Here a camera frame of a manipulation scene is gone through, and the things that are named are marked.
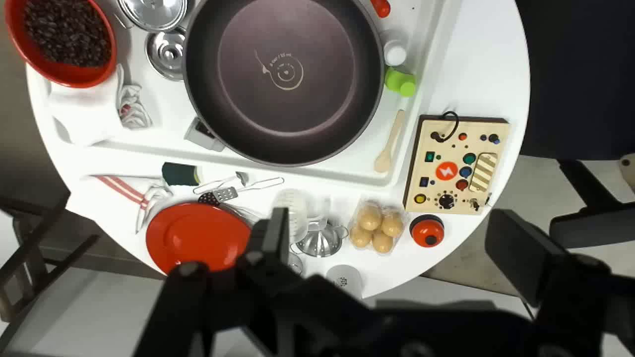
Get wide steel bowl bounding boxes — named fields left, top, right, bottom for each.
left=115, top=0, right=194, bottom=34

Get small metal grater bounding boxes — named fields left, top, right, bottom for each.
left=192, top=184, right=240, bottom=206

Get clear glass juicer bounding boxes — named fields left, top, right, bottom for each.
left=117, top=81, right=156, bottom=131

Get white round cap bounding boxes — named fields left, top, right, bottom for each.
left=383, top=42, right=409, bottom=67

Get green plastic cap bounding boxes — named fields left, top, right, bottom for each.
left=383, top=65, right=418, bottom=99

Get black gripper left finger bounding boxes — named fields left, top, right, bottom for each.
left=248, top=206, right=293, bottom=268

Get red utensil cup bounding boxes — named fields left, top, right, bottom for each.
left=369, top=0, right=393, bottom=20

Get red plate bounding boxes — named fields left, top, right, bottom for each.
left=145, top=200, right=254, bottom=278

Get red bowl of coffee beans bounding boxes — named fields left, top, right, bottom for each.
left=4, top=0, right=121, bottom=89

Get black and green sponge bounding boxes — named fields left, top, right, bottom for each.
left=160, top=161, right=202, bottom=188

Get white towel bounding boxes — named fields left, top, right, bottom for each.
left=43, top=63, right=129, bottom=149

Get wooden switch busy board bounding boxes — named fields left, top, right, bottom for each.
left=403, top=115, right=512, bottom=216

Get black workbench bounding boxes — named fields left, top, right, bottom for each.
left=514, top=0, right=635, bottom=163

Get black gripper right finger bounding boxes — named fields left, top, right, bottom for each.
left=484, top=208, right=613, bottom=327

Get small red tomato toy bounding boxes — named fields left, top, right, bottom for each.
left=407, top=212, right=446, bottom=250

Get red-handled metal tongs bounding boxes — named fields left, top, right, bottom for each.
left=91, top=173, right=176, bottom=234

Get dark frying pan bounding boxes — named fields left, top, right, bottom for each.
left=182, top=0, right=387, bottom=167

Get pale wooden spoon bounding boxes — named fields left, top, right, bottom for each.
left=373, top=107, right=407, bottom=177

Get metal peeler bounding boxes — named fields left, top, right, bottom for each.
left=234, top=169, right=287, bottom=194

